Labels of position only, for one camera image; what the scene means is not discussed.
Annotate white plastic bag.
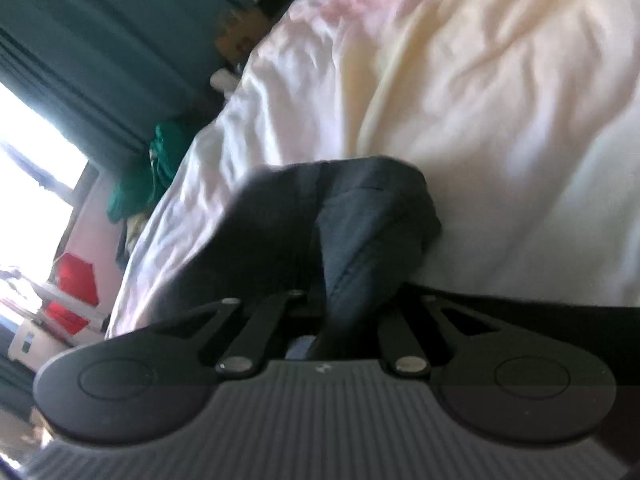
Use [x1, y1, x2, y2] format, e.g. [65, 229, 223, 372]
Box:
[210, 67, 246, 93]

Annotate cream clothes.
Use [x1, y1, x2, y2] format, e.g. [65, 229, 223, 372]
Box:
[122, 212, 151, 256]

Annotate brown paper bag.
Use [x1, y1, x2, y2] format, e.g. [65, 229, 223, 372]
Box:
[214, 5, 271, 66]

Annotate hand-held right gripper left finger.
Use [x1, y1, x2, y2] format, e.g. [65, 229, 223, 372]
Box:
[197, 289, 308, 378]

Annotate black fuzzy sweater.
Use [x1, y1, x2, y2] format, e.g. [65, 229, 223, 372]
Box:
[400, 282, 640, 461]

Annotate green clothes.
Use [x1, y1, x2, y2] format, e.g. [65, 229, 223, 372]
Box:
[106, 119, 201, 223]

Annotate window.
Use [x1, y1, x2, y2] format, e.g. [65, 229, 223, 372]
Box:
[0, 80, 91, 321]

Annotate garment steamer stand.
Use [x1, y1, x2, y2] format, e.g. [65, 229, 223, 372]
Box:
[0, 265, 108, 366]

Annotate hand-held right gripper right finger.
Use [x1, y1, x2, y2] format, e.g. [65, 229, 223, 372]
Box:
[377, 294, 483, 378]

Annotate dark blue-grey pants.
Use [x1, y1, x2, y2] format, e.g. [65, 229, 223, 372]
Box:
[165, 156, 443, 361]

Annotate pastel duvet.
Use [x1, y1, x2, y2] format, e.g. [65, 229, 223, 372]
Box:
[105, 0, 640, 341]

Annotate red cloth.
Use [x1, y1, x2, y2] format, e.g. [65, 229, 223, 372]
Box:
[45, 252, 101, 336]

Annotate teal curtain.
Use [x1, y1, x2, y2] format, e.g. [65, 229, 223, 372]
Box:
[0, 0, 256, 161]
[0, 352, 38, 413]

